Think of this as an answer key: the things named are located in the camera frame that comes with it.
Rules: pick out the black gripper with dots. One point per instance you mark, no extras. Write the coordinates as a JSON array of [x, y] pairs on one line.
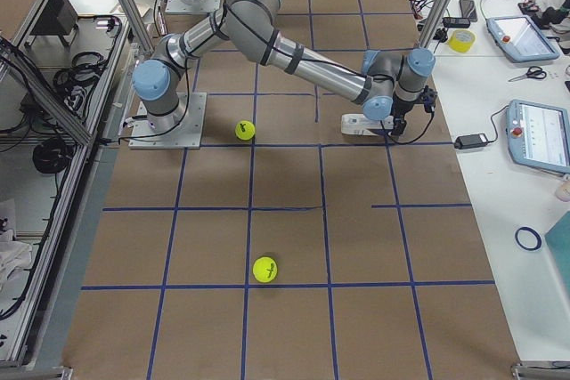
[[401, 112]]

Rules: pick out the clear tennis ball can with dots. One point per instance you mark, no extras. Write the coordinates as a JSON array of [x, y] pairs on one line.
[[360, 125]]

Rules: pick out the tennis ball by base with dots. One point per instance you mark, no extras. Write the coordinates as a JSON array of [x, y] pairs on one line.
[[245, 130]]

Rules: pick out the black power brick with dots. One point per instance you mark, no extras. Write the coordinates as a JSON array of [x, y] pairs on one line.
[[471, 141]]

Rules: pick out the yellow tape roll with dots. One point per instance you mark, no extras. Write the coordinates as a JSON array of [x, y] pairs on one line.
[[461, 40]]

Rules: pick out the black smartphone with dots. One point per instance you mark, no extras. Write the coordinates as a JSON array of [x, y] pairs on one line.
[[468, 10]]

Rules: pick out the near teach pendant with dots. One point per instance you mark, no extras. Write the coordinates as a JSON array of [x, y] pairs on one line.
[[538, 136]]

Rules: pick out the teach pendant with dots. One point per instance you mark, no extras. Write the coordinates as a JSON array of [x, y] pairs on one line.
[[520, 39], [538, 136]]

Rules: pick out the scissors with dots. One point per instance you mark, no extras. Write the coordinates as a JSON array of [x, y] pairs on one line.
[[533, 72]]

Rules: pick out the far teach pendant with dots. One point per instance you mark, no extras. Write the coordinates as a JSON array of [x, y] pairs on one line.
[[520, 39]]

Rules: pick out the teal box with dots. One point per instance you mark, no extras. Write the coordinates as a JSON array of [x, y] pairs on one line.
[[557, 239]]

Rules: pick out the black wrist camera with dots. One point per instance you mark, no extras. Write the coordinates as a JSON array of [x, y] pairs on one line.
[[428, 98]]

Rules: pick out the tennis ball near camera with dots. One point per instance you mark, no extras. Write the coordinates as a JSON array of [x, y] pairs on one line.
[[265, 269]]

